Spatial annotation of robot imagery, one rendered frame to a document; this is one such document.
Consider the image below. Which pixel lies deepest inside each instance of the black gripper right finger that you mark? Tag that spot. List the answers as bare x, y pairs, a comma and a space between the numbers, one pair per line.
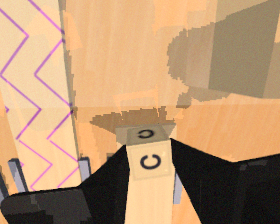
217, 187

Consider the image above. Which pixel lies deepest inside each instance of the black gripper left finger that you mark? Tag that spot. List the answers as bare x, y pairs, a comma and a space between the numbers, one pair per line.
99, 199

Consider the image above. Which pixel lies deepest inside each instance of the beige labelled cube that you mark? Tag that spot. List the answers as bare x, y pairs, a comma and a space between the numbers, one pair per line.
149, 153

